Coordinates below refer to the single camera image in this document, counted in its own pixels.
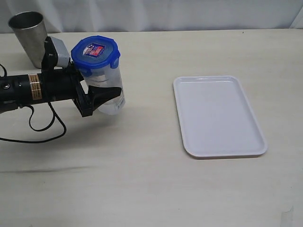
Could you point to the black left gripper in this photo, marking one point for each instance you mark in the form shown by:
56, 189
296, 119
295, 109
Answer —
64, 84

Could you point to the clear plastic tall container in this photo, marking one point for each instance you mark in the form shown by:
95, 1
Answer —
105, 84

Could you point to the blue snap-lock container lid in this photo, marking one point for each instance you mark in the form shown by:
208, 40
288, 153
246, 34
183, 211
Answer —
92, 54

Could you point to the stainless steel cup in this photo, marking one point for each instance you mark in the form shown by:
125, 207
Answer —
29, 28

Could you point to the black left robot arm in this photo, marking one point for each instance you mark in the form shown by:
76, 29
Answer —
22, 90

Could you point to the white backdrop curtain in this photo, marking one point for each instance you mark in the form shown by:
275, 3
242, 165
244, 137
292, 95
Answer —
154, 15

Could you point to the white rectangular plastic tray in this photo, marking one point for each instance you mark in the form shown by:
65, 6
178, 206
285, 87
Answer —
216, 119

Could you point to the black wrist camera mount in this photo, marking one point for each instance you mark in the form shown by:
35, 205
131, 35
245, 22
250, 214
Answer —
62, 57

